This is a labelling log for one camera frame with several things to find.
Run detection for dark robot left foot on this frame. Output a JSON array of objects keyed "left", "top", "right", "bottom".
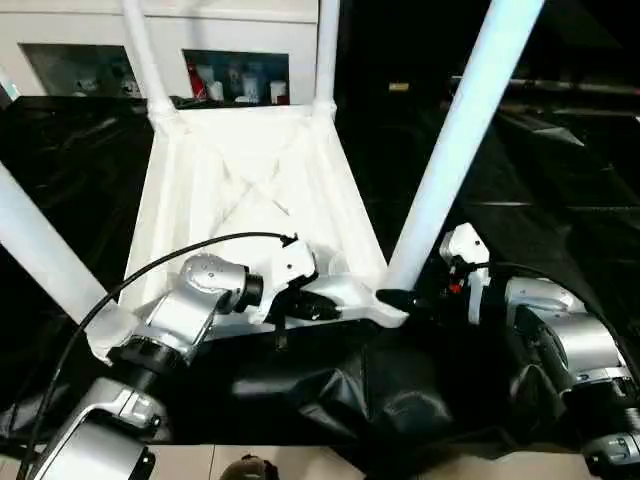
[{"left": 218, "top": 458, "right": 277, "bottom": 480}]

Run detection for silver metal rail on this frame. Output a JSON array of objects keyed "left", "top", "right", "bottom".
[{"left": 450, "top": 75, "right": 640, "bottom": 101}]

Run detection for white plastic table top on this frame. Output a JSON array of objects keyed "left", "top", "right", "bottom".
[{"left": 85, "top": 100, "right": 409, "bottom": 361}]

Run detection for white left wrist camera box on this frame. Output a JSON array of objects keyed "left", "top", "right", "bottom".
[{"left": 250, "top": 238, "right": 319, "bottom": 323}]

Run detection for black work mat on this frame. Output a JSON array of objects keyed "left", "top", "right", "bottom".
[{"left": 0, "top": 90, "right": 640, "bottom": 473}]

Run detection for white glass-door cabinet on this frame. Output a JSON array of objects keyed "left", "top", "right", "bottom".
[{"left": 0, "top": 0, "right": 341, "bottom": 106}]

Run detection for teal plastic object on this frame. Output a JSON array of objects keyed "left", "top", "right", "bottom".
[{"left": 0, "top": 68, "right": 21, "bottom": 103}]

